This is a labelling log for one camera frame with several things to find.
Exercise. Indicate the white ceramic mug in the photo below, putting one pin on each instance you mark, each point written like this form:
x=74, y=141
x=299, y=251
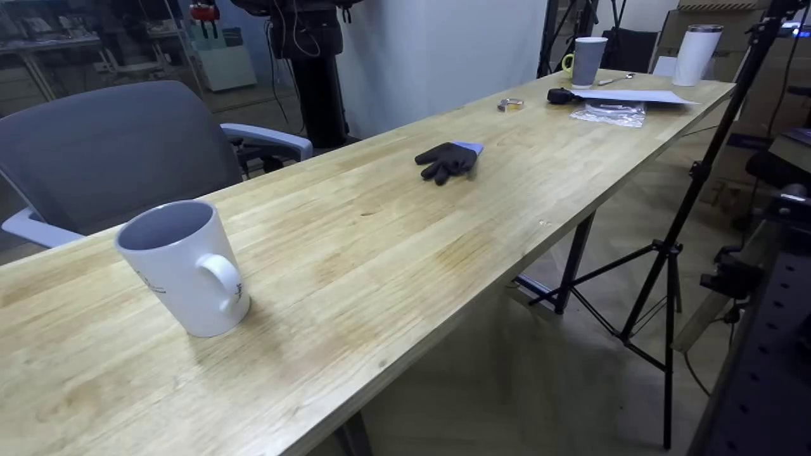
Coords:
x=183, y=254

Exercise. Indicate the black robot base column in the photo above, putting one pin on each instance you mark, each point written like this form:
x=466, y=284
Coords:
x=309, y=37

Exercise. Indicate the grey paper cup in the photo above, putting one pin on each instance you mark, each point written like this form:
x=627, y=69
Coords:
x=588, y=54

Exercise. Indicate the white tumbler cup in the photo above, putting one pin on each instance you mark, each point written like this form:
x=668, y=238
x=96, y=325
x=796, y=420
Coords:
x=696, y=54

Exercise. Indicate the black work glove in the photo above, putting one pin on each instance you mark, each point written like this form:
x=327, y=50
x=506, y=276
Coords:
x=450, y=160

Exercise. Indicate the black table leg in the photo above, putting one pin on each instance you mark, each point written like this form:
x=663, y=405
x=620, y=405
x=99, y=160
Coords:
x=574, y=262

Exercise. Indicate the small black round object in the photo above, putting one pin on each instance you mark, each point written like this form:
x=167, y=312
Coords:
x=560, y=98

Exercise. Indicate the clear plastic bag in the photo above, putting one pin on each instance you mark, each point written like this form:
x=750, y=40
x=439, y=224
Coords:
x=620, y=116

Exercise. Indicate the white paper sheet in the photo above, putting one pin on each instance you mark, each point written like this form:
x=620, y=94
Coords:
x=631, y=98

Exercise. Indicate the grey office chair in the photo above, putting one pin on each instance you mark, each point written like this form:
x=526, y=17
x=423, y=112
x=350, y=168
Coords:
x=93, y=160

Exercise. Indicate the black perforated equipment rack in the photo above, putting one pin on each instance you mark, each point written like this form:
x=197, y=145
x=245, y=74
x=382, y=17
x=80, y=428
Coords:
x=760, y=405

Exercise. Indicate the black camera tripod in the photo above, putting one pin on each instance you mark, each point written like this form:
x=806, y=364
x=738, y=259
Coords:
x=668, y=249

